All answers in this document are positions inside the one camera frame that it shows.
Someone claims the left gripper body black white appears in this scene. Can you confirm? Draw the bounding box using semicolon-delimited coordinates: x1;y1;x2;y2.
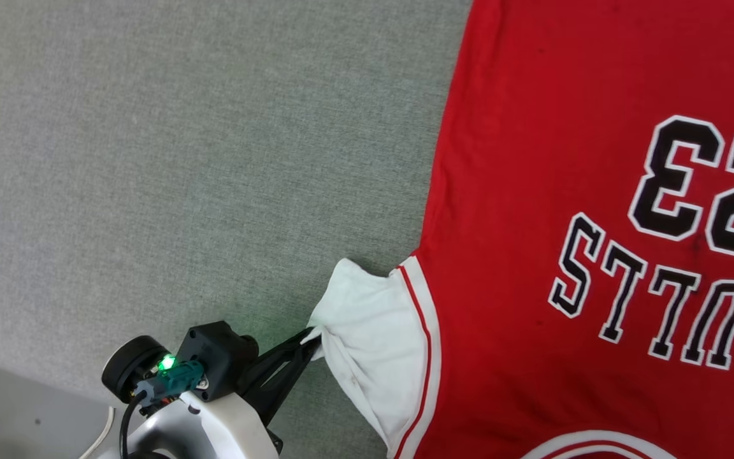
96;321;284;459

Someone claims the left gripper teal plug cable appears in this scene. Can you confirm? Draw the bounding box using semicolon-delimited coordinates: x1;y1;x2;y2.
119;360;206;459

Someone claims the grey fabric sofa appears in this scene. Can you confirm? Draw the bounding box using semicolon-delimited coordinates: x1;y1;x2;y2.
0;0;473;459

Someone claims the red and white basketball jersey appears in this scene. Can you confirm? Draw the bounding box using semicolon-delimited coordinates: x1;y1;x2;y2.
306;0;734;459

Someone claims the thin white cable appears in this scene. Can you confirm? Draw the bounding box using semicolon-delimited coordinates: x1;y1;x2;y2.
79;407;117;459

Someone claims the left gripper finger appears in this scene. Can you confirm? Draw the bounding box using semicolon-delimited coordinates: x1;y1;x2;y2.
243;328;322;390
252;341;323;426

